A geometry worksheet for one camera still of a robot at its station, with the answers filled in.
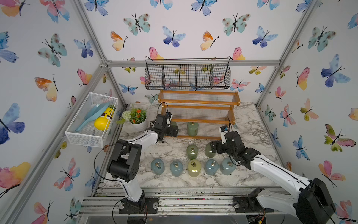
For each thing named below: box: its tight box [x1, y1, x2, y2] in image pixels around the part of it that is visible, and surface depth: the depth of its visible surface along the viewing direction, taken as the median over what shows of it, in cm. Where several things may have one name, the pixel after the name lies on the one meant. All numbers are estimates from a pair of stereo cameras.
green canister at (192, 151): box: [186, 144, 199, 161], surface depth 88 cm
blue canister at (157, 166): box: [150, 158, 166, 175], surface depth 82 cm
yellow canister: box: [187, 159, 202, 178], surface depth 81 cm
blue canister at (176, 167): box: [169, 160, 184, 177], surface depth 82 cm
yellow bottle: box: [94, 106, 115, 132], surface depth 71 cm
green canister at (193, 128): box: [187, 121, 200, 137], surface depth 98 cm
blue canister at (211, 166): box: [205, 159, 220, 176], surface depth 82 cm
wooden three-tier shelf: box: [158, 90, 241, 140], surface depth 110 cm
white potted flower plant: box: [116, 107, 148, 132], surface depth 97 cm
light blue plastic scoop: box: [75, 101, 111, 132], surface depth 70 cm
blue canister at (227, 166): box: [220, 156, 237, 175], surface depth 82 cm
